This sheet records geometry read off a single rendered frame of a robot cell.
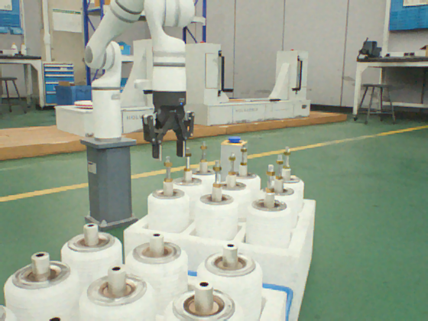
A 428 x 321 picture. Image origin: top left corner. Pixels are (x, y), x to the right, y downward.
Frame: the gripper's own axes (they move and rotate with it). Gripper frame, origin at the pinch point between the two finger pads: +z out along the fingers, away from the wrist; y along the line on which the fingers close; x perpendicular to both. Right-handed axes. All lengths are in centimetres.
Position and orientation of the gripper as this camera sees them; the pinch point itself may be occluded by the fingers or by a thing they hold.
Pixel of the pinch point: (169, 153)
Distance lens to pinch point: 92.7
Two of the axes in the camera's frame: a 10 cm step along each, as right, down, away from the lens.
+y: 6.8, -1.5, 7.2
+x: -7.4, -1.6, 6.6
